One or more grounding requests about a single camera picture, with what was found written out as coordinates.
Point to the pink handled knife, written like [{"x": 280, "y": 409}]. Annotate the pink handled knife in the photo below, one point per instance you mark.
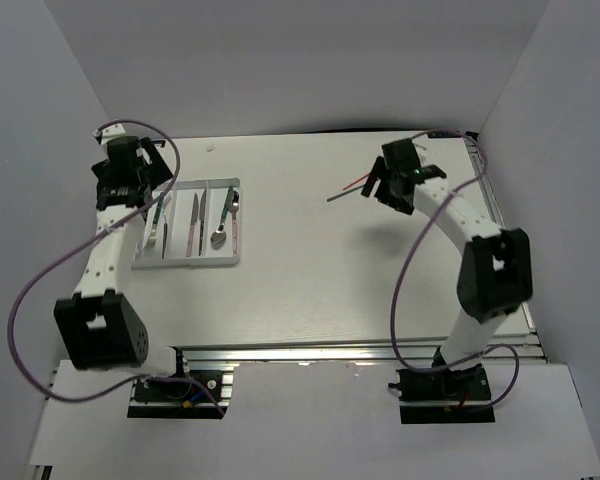
[{"x": 192, "y": 225}]

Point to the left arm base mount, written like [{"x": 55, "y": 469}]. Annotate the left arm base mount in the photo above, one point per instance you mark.
[{"x": 183, "y": 401}]

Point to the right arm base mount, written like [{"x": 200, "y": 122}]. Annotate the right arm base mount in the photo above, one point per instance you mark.
[{"x": 450, "y": 397}]

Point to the pink handled spoon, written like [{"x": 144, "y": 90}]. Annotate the pink handled spoon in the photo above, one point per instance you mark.
[{"x": 233, "y": 208}]

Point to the green handled spoon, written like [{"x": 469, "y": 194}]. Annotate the green handled spoon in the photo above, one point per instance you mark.
[{"x": 218, "y": 237}]

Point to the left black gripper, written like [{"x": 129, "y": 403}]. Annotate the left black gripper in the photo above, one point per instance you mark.
[{"x": 157, "y": 170}]

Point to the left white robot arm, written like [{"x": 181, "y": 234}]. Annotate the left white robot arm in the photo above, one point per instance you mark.
[{"x": 100, "y": 328}]

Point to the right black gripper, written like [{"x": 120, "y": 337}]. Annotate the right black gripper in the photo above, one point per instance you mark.
[{"x": 377, "y": 172}]

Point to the long orange chopstick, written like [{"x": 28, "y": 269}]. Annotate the long orange chopstick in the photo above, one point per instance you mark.
[{"x": 356, "y": 182}]

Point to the right blue corner label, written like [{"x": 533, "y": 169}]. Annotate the right blue corner label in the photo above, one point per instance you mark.
[{"x": 443, "y": 135}]

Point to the black handled fork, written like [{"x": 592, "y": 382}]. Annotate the black handled fork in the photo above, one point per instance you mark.
[{"x": 165, "y": 239}]

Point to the green handled fork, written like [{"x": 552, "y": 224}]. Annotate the green handled fork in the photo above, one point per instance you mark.
[{"x": 152, "y": 226}]

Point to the white utensil tray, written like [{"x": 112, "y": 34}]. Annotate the white utensil tray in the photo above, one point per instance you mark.
[{"x": 197, "y": 224}]

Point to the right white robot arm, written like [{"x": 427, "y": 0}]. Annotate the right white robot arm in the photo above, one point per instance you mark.
[{"x": 495, "y": 276}]

